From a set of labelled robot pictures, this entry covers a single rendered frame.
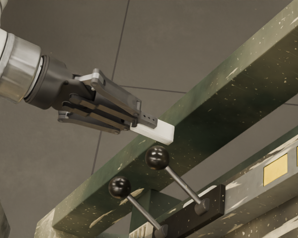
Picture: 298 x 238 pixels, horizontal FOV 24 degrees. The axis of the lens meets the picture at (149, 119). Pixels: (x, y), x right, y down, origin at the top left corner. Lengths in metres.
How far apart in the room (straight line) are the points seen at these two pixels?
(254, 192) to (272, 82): 0.24
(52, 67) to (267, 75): 0.36
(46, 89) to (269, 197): 0.35
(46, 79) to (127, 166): 0.47
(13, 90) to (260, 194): 0.37
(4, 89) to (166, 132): 0.26
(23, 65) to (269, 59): 0.38
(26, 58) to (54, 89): 0.06
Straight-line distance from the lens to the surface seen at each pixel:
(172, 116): 1.28
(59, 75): 0.98
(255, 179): 0.98
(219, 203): 1.03
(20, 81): 0.96
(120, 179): 1.13
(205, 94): 1.20
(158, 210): 1.45
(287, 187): 0.94
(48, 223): 1.74
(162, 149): 1.03
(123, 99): 1.00
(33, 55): 0.97
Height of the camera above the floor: 2.44
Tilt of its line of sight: 55 degrees down
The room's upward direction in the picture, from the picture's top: straight up
